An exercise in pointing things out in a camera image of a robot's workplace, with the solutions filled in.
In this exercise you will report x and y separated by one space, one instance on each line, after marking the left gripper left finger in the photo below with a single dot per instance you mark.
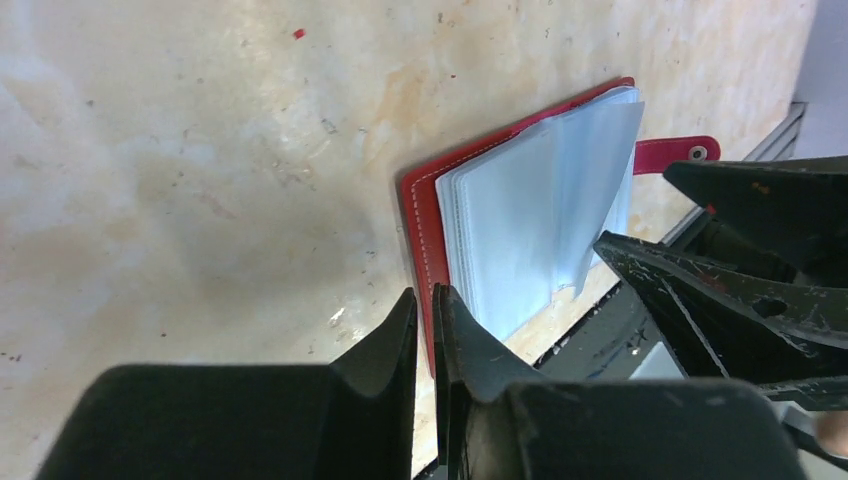
349 419

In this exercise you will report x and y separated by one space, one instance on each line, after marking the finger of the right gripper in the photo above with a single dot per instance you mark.
795 209
788 340

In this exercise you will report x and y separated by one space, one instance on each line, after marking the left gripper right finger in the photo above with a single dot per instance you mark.
500 418

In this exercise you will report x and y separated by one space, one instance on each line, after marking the red leather card holder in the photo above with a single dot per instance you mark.
510 218

